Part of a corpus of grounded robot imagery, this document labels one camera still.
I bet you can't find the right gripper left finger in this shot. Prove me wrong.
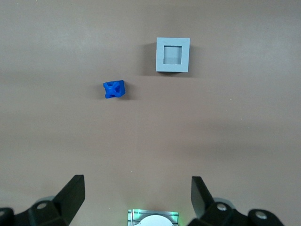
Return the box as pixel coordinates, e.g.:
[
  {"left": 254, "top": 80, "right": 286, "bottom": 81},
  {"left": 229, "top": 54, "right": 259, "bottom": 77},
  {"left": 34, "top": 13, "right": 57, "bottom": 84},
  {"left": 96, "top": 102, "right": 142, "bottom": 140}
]
[{"left": 0, "top": 174, "right": 85, "bottom": 226}]

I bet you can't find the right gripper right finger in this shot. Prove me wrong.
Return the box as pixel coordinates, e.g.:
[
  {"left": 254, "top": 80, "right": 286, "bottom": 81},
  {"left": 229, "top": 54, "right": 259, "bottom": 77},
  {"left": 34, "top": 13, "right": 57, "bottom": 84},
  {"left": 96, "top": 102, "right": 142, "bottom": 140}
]
[{"left": 189, "top": 176, "right": 285, "bottom": 226}]

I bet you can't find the blue plastic part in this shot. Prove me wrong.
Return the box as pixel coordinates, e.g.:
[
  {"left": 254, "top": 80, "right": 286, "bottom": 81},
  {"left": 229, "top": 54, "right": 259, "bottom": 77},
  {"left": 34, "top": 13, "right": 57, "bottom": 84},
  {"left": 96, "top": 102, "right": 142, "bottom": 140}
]
[{"left": 103, "top": 80, "right": 127, "bottom": 99}]

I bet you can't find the gray square base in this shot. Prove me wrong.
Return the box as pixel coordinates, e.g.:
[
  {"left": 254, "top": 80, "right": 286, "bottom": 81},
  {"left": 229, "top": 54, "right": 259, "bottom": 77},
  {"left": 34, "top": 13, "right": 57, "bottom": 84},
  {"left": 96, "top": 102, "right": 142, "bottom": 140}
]
[{"left": 155, "top": 37, "right": 190, "bottom": 74}]

